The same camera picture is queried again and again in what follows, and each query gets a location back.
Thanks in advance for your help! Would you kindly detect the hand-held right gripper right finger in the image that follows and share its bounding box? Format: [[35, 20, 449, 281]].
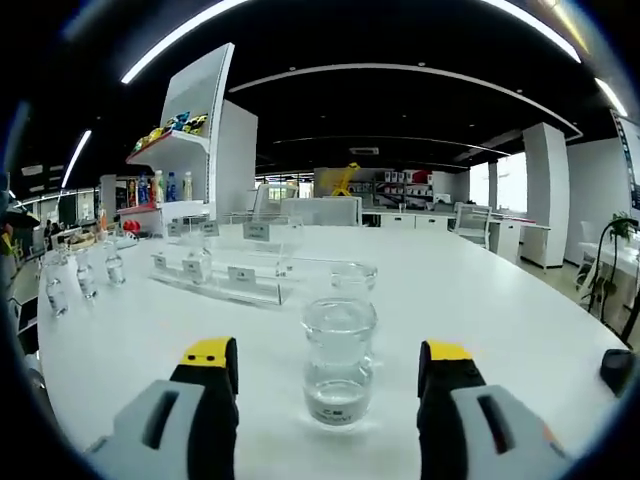
[[417, 339, 571, 480]]

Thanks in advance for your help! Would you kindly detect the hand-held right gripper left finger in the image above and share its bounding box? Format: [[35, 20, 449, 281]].
[[83, 337, 241, 480]]

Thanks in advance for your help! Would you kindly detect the clear glass reagent bottle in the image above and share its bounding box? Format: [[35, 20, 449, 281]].
[[74, 248, 99, 301], [301, 297, 378, 427], [328, 261, 380, 359], [44, 257, 70, 318], [103, 242, 127, 287], [181, 233, 215, 287]]

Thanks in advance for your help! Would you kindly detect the clear acrylic reagent rack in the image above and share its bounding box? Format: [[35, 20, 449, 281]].
[[148, 213, 307, 307]]

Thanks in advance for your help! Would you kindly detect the basket of bread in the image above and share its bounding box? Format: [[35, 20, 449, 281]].
[[63, 230, 97, 252]]

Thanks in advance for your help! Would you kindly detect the white box with black inside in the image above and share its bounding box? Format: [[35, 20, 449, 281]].
[[13, 294, 42, 354]]

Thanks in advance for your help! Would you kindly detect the short ceiling light strip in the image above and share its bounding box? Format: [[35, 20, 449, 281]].
[[61, 128, 94, 190], [593, 76, 630, 119]]

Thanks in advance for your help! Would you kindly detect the black puck-shaped object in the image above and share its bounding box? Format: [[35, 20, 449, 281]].
[[598, 348, 637, 400]]

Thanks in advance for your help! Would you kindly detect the row of colourful snack bags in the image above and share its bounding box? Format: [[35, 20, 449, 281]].
[[130, 112, 209, 154]]

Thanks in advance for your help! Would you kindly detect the white mesh office chair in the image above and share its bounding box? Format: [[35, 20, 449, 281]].
[[455, 201, 494, 250], [251, 183, 301, 225], [281, 196, 326, 227], [322, 194, 363, 227]]

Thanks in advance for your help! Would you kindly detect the white display shelf unit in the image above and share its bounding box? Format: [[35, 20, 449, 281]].
[[117, 42, 236, 226]]

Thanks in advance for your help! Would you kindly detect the white office desk with drawers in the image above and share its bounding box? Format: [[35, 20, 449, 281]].
[[362, 208, 551, 269]]

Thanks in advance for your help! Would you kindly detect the white tall cabinet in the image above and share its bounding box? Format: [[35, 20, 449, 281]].
[[222, 98, 260, 217]]

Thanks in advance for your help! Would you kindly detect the long ceiling light strip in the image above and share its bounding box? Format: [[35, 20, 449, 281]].
[[119, 0, 584, 85]]

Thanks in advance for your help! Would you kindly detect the green potted plant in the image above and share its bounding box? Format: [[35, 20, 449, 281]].
[[606, 211, 640, 242]]

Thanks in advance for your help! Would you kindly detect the far shelf of small boxes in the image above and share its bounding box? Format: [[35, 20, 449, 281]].
[[374, 168, 434, 206]]

